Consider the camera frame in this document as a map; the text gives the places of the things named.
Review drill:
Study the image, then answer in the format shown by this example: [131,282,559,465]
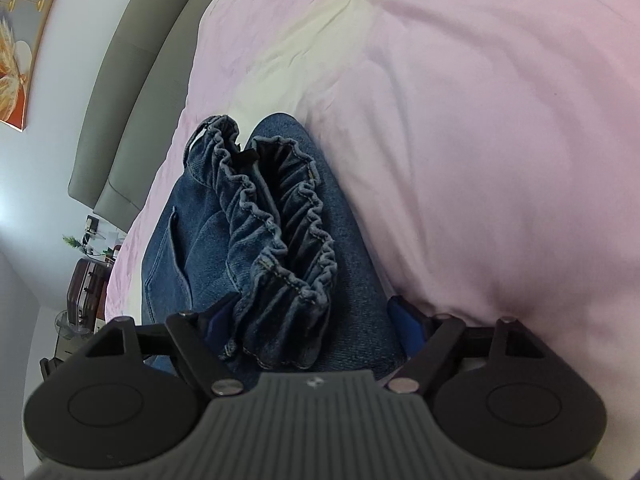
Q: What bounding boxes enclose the grey padded headboard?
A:
[68,0,246,233]

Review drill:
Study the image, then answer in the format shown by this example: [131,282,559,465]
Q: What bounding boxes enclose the dark red suitcase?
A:
[64,258,112,329]

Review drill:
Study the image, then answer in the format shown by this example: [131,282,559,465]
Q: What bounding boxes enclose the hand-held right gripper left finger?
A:
[86,312,244,397]

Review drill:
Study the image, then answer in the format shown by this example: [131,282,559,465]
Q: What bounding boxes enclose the pink bed sheet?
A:
[104,0,640,391]

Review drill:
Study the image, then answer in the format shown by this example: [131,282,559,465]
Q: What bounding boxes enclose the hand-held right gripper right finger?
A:
[386,296,551,395]

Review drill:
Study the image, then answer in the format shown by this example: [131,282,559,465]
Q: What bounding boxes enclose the blue denim pants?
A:
[141,113,407,382]

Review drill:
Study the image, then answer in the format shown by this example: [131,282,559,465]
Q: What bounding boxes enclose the framed wall picture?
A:
[0,0,72,133]

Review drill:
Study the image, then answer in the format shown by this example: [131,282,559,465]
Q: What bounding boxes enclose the small green plant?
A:
[62,234,94,256]

